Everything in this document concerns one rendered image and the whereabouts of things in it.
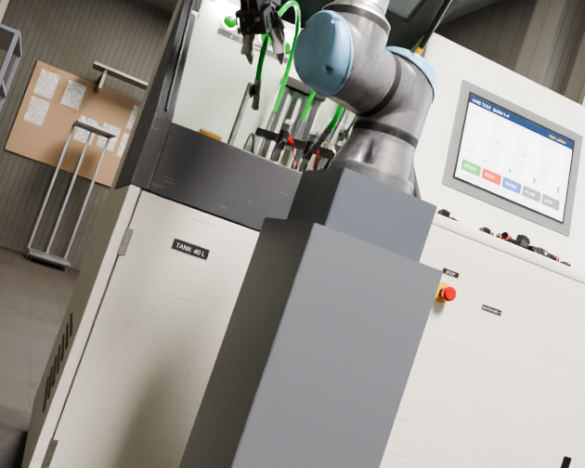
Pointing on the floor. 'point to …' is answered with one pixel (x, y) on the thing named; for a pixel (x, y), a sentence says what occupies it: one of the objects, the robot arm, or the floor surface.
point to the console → (503, 306)
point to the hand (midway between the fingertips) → (266, 58)
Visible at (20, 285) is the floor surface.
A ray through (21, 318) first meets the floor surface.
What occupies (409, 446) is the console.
